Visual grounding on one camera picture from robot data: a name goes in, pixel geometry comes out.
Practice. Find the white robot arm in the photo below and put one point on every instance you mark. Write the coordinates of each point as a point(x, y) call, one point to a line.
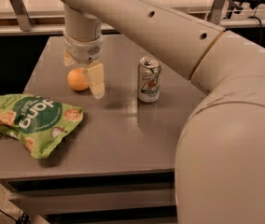
point(220, 156)

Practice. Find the grey drawer cabinet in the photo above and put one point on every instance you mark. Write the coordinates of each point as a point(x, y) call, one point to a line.
point(117, 166)

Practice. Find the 7up soda can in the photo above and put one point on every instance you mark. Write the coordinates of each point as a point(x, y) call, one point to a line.
point(149, 77)

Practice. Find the left metal railing bracket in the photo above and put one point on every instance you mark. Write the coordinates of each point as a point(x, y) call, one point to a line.
point(22, 16)

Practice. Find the metal railing bracket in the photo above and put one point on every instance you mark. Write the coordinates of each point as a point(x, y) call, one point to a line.
point(22, 16)
point(216, 11)

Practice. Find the green snack bag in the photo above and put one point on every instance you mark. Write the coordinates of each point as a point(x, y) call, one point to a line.
point(39, 123)

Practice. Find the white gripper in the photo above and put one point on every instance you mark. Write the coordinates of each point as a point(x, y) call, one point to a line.
point(83, 51)

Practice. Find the orange fruit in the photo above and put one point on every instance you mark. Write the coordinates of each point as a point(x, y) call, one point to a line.
point(76, 80)

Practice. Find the right metal railing bracket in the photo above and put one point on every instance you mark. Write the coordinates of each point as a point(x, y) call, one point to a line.
point(216, 11)

